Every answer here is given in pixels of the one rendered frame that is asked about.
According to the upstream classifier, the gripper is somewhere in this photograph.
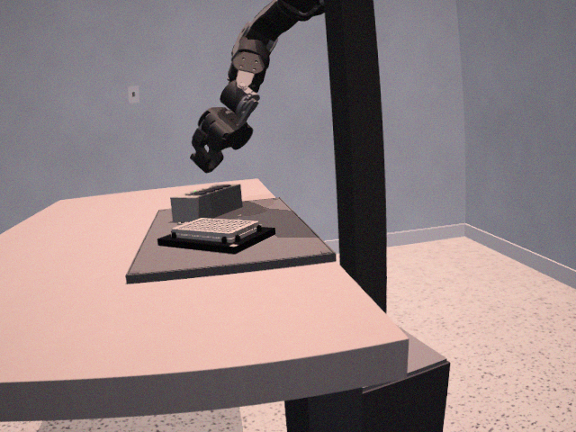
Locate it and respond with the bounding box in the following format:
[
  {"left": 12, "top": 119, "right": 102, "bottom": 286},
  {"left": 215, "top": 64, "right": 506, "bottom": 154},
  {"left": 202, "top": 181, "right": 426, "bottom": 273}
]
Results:
[{"left": 190, "top": 98, "right": 258, "bottom": 173}]

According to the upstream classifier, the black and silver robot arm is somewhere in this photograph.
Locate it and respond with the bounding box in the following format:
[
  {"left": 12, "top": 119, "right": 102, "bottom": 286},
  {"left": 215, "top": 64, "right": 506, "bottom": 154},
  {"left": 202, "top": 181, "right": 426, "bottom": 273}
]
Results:
[{"left": 220, "top": 0, "right": 324, "bottom": 118}]

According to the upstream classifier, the grey control panel with four buttons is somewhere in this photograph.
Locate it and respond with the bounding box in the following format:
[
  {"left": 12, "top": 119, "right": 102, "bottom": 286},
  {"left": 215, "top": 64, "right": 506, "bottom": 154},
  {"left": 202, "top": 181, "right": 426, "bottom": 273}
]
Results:
[{"left": 170, "top": 184, "right": 243, "bottom": 225}]

